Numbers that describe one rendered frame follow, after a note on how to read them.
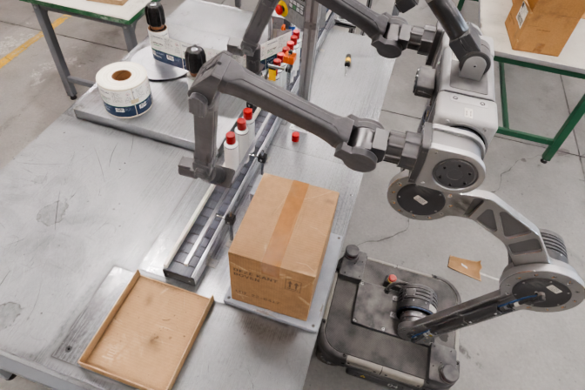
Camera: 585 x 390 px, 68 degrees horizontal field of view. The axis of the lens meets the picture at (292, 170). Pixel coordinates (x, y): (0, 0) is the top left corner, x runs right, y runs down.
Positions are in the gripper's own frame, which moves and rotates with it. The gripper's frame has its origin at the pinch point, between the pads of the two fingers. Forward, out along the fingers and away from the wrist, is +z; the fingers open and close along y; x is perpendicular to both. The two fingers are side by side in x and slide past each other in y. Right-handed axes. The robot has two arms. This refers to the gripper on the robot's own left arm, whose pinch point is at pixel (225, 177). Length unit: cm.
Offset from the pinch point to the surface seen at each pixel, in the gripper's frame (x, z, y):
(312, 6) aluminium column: -66, -4, -15
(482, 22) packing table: -139, 137, -96
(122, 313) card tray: 47, -26, 11
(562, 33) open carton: -129, 110, -135
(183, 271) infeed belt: 31.6, -18.7, -0.7
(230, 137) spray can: -13.7, -7.7, -0.1
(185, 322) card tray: 45, -23, -8
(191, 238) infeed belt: 22.3, -11.0, 2.2
